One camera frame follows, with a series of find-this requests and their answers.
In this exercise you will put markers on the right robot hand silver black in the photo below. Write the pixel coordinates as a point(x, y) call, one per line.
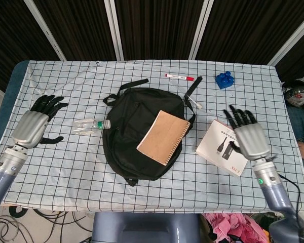
point(252, 141)

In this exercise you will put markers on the person in blue jeans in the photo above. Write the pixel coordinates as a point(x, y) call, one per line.
point(297, 124)

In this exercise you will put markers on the white marker red cap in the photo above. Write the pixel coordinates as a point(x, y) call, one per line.
point(178, 76)

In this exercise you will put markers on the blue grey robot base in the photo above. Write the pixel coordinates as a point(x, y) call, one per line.
point(142, 227)

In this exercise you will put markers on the white metal frame post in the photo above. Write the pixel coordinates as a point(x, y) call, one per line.
point(44, 29)
point(291, 40)
point(114, 30)
point(200, 30)

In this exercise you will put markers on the clear plastic bottle green label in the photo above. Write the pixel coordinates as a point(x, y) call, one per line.
point(84, 126)

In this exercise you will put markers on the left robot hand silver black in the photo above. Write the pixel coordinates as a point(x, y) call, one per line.
point(29, 129)

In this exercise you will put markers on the white red printed plastic bag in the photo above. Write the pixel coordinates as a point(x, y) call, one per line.
point(297, 99)

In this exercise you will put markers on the right robot arm blue grey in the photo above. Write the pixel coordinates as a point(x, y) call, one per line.
point(273, 189)

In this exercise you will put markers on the black backpack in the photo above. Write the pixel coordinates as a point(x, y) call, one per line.
point(126, 131)

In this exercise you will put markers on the white product box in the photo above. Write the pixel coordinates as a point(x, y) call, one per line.
point(218, 146)

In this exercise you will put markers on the pink clothing pile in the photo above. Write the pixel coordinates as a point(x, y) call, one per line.
point(238, 227)

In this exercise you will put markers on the blue building block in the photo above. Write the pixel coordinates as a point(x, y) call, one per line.
point(225, 81)

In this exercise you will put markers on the light blue checkered tablecloth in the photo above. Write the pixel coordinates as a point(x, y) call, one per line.
point(73, 164)

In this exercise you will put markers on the brown spiral notebook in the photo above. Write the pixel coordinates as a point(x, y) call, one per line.
point(162, 138)

